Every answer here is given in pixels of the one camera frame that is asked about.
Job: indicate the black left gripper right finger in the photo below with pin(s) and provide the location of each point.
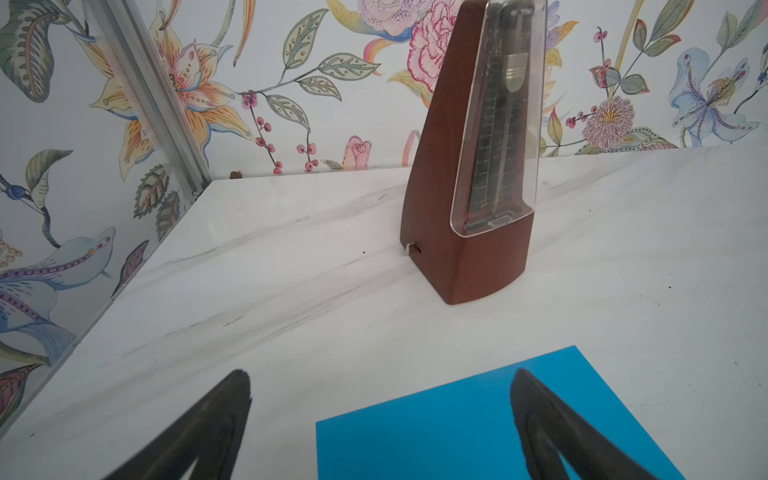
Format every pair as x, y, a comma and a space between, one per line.
553, 435

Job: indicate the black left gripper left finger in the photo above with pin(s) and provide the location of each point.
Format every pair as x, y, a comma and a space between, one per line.
203, 443

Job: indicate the blue square paper sheet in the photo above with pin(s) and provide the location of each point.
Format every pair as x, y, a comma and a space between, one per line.
466, 430

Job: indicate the brown wooden metronome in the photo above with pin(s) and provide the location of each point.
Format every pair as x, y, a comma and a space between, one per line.
469, 205

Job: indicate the left back aluminium corner post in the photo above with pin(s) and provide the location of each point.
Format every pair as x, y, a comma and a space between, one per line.
131, 46

